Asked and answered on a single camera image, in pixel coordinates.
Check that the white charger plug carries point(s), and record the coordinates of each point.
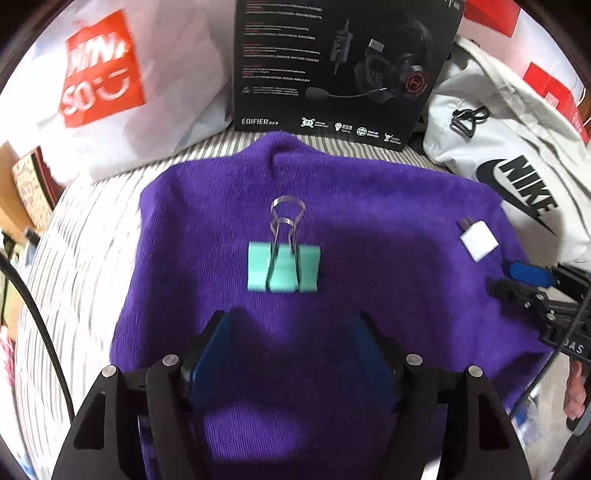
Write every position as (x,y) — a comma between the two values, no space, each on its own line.
(477,238)

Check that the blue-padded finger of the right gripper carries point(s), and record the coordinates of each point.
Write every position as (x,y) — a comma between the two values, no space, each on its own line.
(531,274)

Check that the striped quilt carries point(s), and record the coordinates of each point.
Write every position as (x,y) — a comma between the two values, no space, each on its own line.
(83,266)

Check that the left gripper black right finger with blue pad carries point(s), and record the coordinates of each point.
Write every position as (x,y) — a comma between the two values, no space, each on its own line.
(479,441)

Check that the right hand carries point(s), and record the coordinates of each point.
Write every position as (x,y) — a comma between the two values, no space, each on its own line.
(575,393)

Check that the red cherry paper bag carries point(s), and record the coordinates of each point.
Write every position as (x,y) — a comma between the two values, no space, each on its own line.
(498,15)

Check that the grey Nike bag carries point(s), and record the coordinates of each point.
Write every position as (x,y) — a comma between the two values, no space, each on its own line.
(486,124)

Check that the teal binder clip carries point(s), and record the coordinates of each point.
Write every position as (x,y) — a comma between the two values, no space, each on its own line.
(284,265)

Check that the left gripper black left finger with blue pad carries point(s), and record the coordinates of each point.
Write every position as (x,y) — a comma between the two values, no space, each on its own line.
(104,439)

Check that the small red paper bag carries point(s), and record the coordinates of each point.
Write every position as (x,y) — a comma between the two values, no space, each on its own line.
(557,96)

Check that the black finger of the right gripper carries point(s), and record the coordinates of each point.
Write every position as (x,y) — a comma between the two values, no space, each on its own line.
(516,298)

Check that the black headset box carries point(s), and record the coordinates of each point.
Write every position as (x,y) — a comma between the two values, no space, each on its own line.
(359,70)

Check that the patterned book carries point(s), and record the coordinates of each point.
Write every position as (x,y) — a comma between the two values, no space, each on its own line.
(38,190)

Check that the white Miniso plastic bag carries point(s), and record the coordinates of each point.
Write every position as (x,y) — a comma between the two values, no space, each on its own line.
(104,87)

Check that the purple towel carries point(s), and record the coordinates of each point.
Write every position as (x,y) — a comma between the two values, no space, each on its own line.
(292,400)

